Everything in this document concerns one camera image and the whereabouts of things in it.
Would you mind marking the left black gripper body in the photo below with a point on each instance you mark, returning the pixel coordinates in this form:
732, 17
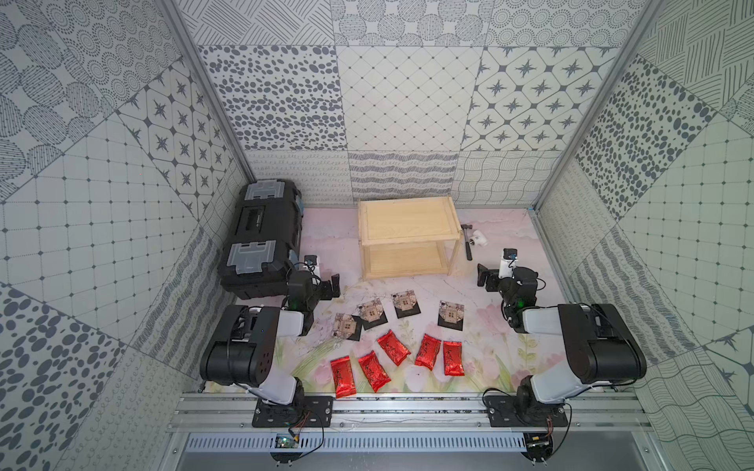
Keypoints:
324, 287

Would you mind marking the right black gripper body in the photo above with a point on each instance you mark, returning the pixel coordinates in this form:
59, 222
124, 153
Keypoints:
504, 288

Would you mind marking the black tea bag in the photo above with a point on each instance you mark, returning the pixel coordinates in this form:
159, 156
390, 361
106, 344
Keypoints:
451, 315
406, 304
347, 327
372, 314

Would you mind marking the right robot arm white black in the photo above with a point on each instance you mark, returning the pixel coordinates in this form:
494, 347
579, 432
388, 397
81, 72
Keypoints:
600, 350

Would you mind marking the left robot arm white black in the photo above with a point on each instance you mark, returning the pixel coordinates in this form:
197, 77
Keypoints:
241, 350

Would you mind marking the light wooden shelf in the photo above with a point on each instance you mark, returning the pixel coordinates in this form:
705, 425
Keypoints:
401, 238

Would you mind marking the red tea bag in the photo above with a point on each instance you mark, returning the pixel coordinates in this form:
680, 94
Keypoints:
453, 358
428, 352
393, 347
374, 371
344, 380

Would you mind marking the red tea bag middle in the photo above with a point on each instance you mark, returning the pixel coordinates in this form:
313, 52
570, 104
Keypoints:
393, 347

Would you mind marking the red tea bag rightmost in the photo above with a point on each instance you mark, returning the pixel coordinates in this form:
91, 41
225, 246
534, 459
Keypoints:
453, 358

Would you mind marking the red tea bag leftmost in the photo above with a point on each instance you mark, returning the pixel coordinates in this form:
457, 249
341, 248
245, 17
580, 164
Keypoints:
344, 380

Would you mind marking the white pipe fitting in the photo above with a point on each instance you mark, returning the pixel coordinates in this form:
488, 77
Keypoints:
478, 239

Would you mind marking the black plastic toolbox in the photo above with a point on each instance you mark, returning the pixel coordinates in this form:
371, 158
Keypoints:
263, 243

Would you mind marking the left green circuit board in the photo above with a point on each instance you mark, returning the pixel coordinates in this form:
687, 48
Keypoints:
286, 442

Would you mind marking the right black circuit board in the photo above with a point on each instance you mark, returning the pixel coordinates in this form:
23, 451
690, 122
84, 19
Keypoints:
538, 448

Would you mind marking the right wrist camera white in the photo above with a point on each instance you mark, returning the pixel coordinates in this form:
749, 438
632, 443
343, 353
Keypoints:
508, 262

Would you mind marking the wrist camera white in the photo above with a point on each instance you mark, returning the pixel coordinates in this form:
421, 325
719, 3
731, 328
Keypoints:
312, 264
508, 262

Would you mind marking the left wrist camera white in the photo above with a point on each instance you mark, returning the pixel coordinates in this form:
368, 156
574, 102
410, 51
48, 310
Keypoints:
312, 264

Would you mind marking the black handled hammer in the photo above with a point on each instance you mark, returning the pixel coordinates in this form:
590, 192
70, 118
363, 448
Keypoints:
468, 236

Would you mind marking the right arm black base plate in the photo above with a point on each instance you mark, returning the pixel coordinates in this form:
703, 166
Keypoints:
503, 412

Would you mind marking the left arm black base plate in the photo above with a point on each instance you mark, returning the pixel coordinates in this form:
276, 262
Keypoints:
305, 412

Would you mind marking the aluminium mounting rail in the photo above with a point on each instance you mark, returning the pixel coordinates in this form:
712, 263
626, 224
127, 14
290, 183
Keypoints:
591, 412

